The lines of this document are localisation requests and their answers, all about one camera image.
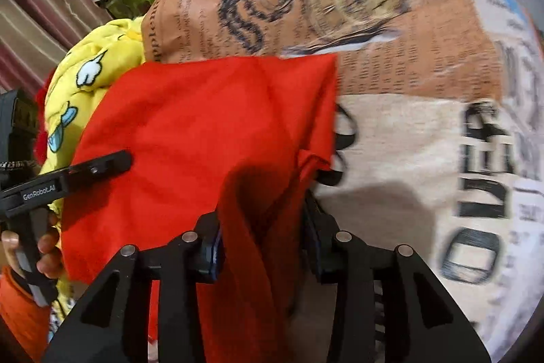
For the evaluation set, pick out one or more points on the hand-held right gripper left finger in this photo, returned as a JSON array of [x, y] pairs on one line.
[[214, 250]]

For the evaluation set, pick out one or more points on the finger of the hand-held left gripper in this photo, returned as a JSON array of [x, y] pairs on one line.
[[102, 168]]

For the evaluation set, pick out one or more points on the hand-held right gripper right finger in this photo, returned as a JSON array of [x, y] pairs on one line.
[[312, 237]]

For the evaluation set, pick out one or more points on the red long-sleeve garment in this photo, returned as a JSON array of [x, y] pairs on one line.
[[187, 133]]

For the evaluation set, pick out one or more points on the person's left forearm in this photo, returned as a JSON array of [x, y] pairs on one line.
[[21, 312]]

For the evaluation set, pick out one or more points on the person's left hand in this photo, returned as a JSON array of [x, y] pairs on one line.
[[49, 250]]

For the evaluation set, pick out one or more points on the yellow cartoon-print garment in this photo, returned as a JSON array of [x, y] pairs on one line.
[[89, 65]]

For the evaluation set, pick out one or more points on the printed newspaper-pattern blanket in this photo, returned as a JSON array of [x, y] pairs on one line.
[[403, 61]]

